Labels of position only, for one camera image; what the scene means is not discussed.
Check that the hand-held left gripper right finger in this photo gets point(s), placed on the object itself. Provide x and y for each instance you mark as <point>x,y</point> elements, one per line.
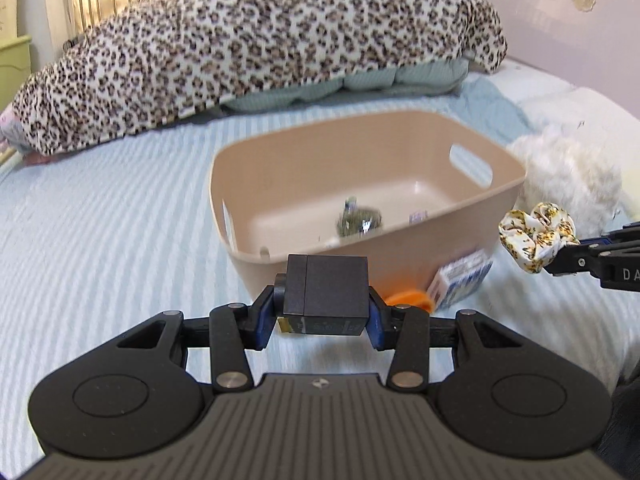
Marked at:
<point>376,325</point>

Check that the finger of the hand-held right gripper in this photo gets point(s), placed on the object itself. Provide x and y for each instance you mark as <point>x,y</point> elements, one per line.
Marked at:
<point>607,236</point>
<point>575,260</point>

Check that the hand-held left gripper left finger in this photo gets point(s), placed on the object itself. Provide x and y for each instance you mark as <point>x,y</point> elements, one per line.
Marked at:
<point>265,321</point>

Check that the white yellow floral scrunchie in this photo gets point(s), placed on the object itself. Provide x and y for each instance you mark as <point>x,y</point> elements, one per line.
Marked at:
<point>537,237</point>

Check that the black square box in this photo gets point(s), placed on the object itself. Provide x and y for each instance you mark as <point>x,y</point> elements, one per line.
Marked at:
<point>330,290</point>

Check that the beige plastic basin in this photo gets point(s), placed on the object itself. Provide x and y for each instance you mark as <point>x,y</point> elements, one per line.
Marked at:
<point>300,185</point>

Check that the orange round lid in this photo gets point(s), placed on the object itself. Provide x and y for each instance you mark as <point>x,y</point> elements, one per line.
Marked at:
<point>410,299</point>

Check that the white fluffy plush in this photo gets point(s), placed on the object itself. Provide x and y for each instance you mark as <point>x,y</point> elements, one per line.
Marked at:
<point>570,170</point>

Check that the white blue carton box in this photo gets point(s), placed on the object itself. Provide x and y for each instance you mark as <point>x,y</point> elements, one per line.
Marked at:
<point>457,277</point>

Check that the small green silver trinket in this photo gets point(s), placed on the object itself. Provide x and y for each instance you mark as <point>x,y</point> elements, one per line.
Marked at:
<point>358,221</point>

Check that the small white blue item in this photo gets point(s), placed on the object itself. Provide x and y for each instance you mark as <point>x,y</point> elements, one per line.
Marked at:
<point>416,217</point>

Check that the white quilted blanket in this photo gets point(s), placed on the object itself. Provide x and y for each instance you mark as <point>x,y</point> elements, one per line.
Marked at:
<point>575,100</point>

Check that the dark cloth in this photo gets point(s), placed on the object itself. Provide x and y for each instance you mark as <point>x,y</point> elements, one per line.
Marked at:
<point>622,430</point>

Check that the light blue striped bedsheet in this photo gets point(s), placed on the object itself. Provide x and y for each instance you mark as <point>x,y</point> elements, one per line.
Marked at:
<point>110,220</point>

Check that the teal quilted pillow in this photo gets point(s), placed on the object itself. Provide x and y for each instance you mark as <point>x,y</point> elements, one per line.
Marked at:
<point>350,85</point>

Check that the leopard print blanket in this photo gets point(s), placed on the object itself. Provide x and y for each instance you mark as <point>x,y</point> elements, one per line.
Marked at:
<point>250,45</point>

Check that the pale green nightstand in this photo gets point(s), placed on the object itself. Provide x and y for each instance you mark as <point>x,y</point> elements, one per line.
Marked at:
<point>14,67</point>

